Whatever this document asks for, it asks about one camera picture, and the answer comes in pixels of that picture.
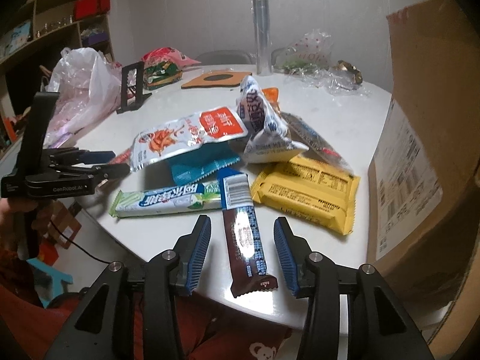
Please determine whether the brown chocolate bar wrapper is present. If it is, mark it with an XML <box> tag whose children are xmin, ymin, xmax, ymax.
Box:
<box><xmin>217</xmin><ymin>167</ymin><xmax>278</xmax><ymax>297</ymax></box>

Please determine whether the blue cracker pack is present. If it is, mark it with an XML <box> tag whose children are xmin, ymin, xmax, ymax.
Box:
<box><xmin>167</xmin><ymin>142</ymin><xmax>240</xmax><ymax>185</ymax></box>

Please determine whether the white blue snack bag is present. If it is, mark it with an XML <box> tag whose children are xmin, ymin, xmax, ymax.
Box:
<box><xmin>236</xmin><ymin>76</ymin><xmax>308</xmax><ymax>164</ymax></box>

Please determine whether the person left hand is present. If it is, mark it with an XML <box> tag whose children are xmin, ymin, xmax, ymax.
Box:
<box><xmin>1</xmin><ymin>197</ymin><xmax>53</xmax><ymax>252</ymax></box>

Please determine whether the green white candy pack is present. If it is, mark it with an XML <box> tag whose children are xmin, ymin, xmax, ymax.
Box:
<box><xmin>109</xmin><ymin>181</ymin><xmax>221</xmax><ymax>219</ymax></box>

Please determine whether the yellow snack pack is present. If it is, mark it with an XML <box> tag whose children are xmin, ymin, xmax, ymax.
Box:
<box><xmin>250</xmin><ymin>155</ymin><xmax>360</xmax><ymax>236</ymax></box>

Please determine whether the pink white plastic bag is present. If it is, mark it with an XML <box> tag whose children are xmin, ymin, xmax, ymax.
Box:
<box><xmin>43</xmin><ymin>47</ymin><xmax>122</xmax><ymax>148</ymax></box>

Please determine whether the red green snack bag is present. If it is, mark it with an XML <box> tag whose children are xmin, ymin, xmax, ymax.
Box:
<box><xmin>142</xmin><ymin>47</ymin><xmax>200</xmax><ymax>91</ymax></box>

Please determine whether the dark clear long snack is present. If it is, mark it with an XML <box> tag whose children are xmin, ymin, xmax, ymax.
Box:
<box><xmin>281</xmin><ymin>111</ymin><xmax>354</xmax><ymax>175</ymax></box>

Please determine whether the white red snack bag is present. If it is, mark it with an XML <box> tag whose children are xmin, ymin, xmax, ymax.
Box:
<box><xmin>129</xmin><ymin>106</ymin><xmax>248</xmax><ymax>172</ymax></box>

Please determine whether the brown cardboard box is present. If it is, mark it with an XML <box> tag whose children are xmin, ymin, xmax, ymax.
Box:
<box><xmin>366</xmin><ymin>0</ymin><xmax>480</xmax><ymax>308</ymax></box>

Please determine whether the orange cork coaster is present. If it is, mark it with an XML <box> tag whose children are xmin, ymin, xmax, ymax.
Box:
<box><xmin>181</xmin><ymin>70</ymin><xmax>252</xmax><ymax>89</ymax></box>

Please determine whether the wooden shelf unit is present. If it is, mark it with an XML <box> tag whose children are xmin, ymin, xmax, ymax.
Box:
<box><xmin>1</xmin><ymin>0</ymin><xmax>114</xmax><ymax>153</ymax></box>

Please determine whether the orange clear snack pouch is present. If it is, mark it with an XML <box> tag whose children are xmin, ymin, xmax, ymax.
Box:
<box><xmin>262</xmin><ymin>87</ymin><xmax>281</xmax><ymax>113</ymax></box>

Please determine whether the gold crumpled wrapper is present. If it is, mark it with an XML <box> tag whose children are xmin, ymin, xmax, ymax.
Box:
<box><xmin>337</xmin><ymin>60</ymin><xmax>363</xmax><ymax>85</ymax></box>

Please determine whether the clear dotted plastic bag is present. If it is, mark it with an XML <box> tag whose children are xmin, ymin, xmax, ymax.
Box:
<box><xmin>271</xmin><ymin>29</ymin><xmax>369</xmax><ymax>96</ymax></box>

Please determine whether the clear plastic roll tube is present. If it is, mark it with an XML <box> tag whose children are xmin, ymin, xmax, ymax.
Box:
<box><xmin>251</xmin><ymin>0</ymin><xmax>272</xmax><ymax>76</ymax></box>

